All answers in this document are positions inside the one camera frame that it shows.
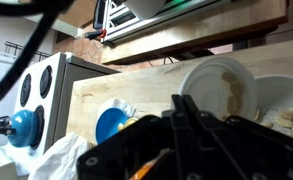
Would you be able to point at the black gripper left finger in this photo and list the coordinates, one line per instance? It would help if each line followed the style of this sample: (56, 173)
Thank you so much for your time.
(146, 150)

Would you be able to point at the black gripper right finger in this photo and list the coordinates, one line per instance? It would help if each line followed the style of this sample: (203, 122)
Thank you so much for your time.
(246, 150)

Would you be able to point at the small white plate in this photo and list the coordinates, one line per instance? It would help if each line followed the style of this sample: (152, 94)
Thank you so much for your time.
(206, 83)

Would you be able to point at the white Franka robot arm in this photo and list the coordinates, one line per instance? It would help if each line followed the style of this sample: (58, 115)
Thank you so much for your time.
(146, 8)

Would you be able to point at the blue bowl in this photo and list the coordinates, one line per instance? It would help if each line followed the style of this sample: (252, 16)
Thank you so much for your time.
(109, 125)

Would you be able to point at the grey white ceramic bowl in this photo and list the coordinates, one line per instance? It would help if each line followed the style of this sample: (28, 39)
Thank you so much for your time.
(279, 91)

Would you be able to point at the yellow gold cup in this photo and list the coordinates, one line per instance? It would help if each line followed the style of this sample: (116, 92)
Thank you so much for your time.
(129, 122)

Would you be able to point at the white paper napkin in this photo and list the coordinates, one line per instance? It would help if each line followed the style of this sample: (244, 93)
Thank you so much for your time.
(119, 104)

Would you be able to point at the pale cashew nuts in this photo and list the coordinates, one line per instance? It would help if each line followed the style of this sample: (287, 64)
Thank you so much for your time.
(287, 116)

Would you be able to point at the white electric stove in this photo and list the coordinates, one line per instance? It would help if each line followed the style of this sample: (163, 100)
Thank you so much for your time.
(82, 90)

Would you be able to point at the red clamp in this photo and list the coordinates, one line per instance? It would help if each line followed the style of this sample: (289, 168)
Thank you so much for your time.
(97, 34)

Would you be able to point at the aluminium robot frame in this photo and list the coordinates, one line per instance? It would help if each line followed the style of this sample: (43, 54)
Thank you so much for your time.
(172, 18)

